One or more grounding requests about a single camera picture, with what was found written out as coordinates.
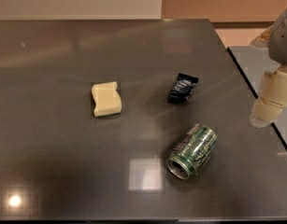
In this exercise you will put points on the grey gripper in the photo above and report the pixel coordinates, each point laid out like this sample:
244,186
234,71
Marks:
282,41

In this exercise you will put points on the green soda can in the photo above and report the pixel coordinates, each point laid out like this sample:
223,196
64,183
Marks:
188,155

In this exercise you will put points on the dark blue snack packet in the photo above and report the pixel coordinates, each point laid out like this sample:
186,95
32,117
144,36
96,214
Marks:
182,88

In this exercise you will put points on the yellow sponge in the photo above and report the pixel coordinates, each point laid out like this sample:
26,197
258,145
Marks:
106,98

